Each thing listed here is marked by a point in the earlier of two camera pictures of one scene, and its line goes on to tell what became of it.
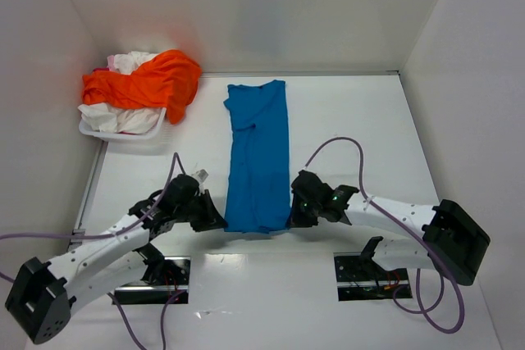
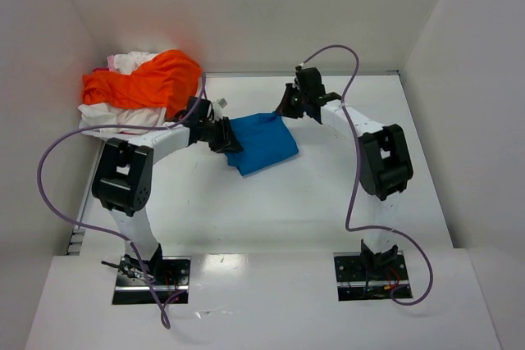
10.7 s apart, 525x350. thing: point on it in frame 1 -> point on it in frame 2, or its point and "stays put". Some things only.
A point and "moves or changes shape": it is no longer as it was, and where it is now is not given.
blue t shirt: [258, 188] moves or changes shape
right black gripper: [303, 208] -> [293, 99]
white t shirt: [122, 120] stays put
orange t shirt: [166, 80] stays put
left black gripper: [204, 211] -> [224, 135]
